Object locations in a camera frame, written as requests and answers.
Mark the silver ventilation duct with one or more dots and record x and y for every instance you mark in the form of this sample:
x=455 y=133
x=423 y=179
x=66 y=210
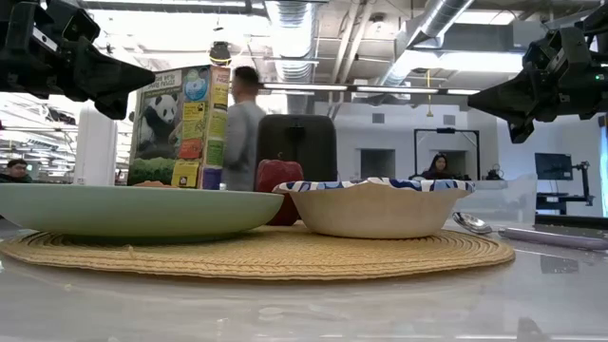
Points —
x=292 y=43

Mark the seated person with glasses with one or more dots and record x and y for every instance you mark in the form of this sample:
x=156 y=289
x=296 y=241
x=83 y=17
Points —
x=15 y=171

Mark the silver spoon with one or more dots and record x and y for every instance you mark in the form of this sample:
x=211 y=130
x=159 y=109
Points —
x=472 y=222

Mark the round woven straw placemat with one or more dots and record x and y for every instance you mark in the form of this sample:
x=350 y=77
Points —
x=266 y=259

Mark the red apple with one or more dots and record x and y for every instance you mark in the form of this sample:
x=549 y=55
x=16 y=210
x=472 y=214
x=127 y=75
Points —
x=278 y=173

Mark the standing person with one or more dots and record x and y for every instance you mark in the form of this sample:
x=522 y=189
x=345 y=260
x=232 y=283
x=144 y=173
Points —
x=242 y=138

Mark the pale green plate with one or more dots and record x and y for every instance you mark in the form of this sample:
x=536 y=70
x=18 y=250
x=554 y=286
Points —
x=138 y=209

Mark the toasted bagel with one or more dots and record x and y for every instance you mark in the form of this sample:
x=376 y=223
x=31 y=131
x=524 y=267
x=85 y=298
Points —
x=154 y=184

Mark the clear plastic container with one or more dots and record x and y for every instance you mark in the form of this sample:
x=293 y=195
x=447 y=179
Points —
x=503 y=199

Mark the wall-side black monitor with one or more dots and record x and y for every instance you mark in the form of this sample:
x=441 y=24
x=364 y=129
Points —
x=553 y=165

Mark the black table frame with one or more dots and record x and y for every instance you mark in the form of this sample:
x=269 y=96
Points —
x=577 y=221

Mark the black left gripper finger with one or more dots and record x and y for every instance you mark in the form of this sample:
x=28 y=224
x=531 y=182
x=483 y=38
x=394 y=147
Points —
x=114 y=108
x=114 y=78

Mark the blue patterned paper bowl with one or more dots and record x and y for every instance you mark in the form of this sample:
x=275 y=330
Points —
x=375 y=211

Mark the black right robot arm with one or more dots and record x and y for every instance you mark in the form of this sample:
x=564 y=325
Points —
x=598 y=19

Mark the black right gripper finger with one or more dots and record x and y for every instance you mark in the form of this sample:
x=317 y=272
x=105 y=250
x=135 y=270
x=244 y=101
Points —
x=521 y=130
x=513 y=100

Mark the white round pillar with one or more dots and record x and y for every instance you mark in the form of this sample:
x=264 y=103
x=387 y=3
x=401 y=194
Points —
x=95 y=152

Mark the black rectangular frame rig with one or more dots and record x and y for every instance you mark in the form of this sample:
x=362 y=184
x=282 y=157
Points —
x=446 y=130

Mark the seated person at desk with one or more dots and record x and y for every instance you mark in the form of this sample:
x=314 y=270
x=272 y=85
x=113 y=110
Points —
x=439 y=168

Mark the panda cereal box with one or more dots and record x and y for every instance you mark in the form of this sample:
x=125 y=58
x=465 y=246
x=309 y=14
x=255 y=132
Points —
x=178 y=123

